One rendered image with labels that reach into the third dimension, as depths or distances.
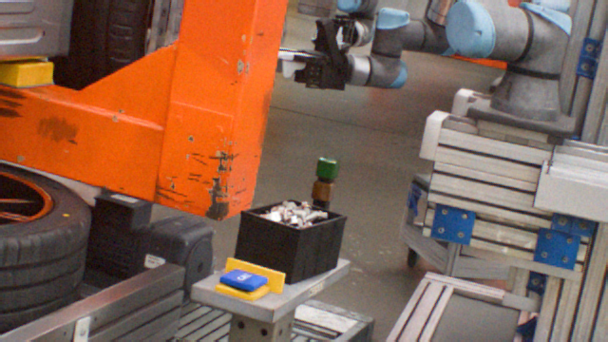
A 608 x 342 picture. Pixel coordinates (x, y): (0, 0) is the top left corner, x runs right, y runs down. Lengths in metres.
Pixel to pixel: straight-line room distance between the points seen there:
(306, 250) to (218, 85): 0.37
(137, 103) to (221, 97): 0.21
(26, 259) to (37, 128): 0.47
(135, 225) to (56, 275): 0.55
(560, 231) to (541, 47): 0.39
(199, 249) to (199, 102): 0.46
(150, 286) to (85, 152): 0.34
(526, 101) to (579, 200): 0.25
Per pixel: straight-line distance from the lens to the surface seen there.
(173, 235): 2.71
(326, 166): 2.52
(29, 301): 2.26
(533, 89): 2.58
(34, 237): 2.23
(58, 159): 2.59
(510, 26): 2.52
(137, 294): 2.37
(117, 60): 2.81
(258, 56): 2.40
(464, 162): 2.60
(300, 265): 2.35
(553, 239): 2.66
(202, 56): 2.40
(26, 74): 2.66
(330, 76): 2.85
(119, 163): 2.51
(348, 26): 3.17
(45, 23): 2.67
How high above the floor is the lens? 1.16
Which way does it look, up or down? 12 degrees down
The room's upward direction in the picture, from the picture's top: 10 degrees clockwise
